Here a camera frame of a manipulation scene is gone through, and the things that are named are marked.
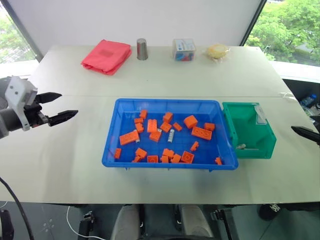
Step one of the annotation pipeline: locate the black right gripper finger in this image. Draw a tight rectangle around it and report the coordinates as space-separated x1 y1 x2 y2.
290 126 320 146

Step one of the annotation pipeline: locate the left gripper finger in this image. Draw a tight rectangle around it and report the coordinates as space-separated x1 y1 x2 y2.
48 109 79 127
37 92 63 105

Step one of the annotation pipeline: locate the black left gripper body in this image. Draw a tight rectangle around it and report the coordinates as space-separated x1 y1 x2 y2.
23 95 50 129

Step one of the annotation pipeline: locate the green plastic bin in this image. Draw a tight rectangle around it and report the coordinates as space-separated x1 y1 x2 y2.
221 101 278 160

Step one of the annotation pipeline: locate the clear plastic box with items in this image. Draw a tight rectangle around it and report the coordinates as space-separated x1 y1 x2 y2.
172 38 197 62

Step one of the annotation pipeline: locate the plastic water bottle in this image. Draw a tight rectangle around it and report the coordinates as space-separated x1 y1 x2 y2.
299 93 318 109

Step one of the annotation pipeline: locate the orange plastic building brick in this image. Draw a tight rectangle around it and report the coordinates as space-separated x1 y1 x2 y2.
191 126 213 141
118 130 140 146

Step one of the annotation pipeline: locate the pink folded cloth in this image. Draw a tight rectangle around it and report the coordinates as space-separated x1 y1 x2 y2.
80 38 133 77

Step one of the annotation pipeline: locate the black round object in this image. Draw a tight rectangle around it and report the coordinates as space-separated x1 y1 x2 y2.
258 203 281 221

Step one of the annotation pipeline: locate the metal cup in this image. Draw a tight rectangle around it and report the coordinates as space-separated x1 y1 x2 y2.
136 37 150 61

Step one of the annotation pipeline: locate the blue plastic tray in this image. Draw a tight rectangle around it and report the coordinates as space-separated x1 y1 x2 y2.
101 97 239 173

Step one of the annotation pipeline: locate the yellow tape roll in wrap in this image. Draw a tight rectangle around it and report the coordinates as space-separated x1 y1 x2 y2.
201 43 231 64

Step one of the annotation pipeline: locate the square orange block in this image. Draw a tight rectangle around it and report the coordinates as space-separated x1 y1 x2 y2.
180 150 196 164

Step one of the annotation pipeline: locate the grey rounded shape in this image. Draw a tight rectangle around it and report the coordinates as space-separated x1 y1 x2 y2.
179 204 215 240
110 204 141 240

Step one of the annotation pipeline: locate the white cord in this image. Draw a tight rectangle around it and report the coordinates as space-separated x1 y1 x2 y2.
278 91 295 101

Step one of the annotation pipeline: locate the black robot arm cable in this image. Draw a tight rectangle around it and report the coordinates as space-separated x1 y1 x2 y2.
0 176 35 240

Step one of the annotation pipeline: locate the black bracket under table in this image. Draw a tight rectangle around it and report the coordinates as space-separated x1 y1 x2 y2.
78 211 95 238

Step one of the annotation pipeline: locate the white cable on floor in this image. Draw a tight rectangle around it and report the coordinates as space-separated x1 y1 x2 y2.
65 204 107 240

